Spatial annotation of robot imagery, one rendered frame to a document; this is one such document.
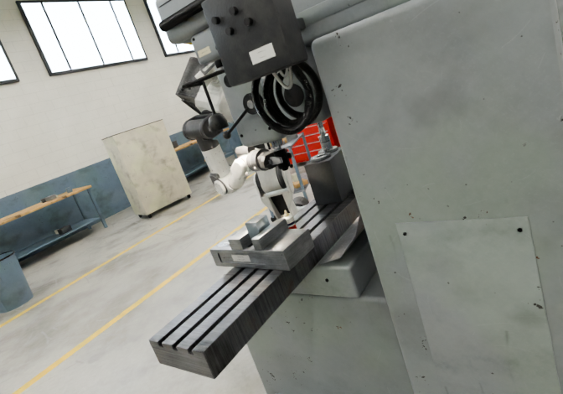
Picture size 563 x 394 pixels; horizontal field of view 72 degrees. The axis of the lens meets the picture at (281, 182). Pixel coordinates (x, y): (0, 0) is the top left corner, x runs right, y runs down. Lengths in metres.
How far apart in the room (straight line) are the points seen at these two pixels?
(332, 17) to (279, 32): 0.26
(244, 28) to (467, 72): 0.49
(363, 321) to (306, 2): 1.02
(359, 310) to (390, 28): 0.89
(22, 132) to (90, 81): 1.90
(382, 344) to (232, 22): 1.10
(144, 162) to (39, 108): 2.69
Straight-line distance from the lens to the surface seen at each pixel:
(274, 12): 0.91
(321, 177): 1.63
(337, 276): 1.34
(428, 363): 1.33
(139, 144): 7.49
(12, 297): 5.88
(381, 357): 1.50
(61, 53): 9.76
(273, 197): 2.21
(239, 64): 0.98
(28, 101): 9.24
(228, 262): 1.39
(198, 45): 1.41
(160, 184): 7.59
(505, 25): 0.90
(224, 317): 1.14
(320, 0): 1.15
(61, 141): 9.26
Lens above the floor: 1.48
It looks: 13 degrees down
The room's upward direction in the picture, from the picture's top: 19 degrees counter-clockwise
